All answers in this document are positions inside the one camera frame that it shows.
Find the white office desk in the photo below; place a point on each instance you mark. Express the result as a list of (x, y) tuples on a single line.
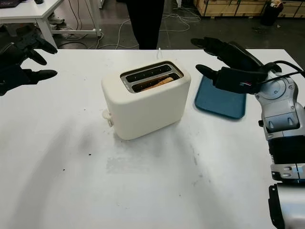
[(23, 12)]

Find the browned toast slice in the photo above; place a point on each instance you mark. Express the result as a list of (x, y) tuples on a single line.
[(164, 82)]

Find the white sneaker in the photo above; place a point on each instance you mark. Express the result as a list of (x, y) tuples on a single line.
[(57, 20)]

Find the cream toaster lever knob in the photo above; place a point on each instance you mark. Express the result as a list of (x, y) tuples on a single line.
[(106, 115)]

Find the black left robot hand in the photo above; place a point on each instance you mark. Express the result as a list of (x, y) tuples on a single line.
[(14, 57)]

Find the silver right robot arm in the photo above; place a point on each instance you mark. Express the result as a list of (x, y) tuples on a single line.
[(278, 95)]

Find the black computer mouse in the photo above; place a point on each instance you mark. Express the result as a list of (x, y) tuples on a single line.
[(38, 1)]

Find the wooden crates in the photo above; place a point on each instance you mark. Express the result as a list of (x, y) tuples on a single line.
[(226, 7)]

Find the cream white toaster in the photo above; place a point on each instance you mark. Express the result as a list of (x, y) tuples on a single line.
[(147, 112)]

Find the dark keyboard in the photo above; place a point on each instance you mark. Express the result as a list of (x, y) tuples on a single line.
[(9, 2)]

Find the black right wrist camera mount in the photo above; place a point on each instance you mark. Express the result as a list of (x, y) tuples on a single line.
[(238, 80)]

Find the person in black trousers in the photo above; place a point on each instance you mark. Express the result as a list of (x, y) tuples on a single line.
[(147, 23)]

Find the blue plastic tray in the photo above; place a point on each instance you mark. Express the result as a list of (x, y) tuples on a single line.
[(219, 102)]

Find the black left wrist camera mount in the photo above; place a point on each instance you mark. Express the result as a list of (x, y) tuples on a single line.
[(9, 83)]

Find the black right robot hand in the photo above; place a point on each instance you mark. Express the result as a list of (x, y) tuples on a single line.
[(240, 55)]

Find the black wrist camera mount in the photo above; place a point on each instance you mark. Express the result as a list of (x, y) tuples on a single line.
[(238, 80), (9, 83)]

